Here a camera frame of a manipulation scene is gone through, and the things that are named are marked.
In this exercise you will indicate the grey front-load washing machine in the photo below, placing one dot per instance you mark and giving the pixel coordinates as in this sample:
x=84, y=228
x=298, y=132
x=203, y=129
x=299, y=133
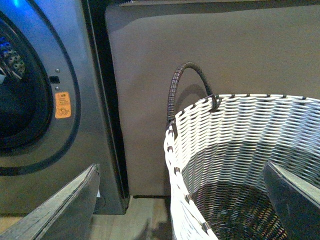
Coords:
x=40, y=154

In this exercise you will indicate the white woven laundry basket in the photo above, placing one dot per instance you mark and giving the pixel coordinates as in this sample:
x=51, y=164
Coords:
x=215, y=159

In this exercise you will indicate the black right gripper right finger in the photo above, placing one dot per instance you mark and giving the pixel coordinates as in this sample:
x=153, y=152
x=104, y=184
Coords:
x=295, y=201

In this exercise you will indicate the orange warning sticker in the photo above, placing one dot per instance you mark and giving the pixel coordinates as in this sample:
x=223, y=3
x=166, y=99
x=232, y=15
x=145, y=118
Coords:
x=62, y=105

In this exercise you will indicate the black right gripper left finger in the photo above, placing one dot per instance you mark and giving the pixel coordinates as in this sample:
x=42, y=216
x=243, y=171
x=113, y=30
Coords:
x=65, y=215

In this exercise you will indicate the stainless steel washer drum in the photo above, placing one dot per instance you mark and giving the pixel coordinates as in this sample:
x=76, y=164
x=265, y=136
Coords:
x=11, y=63

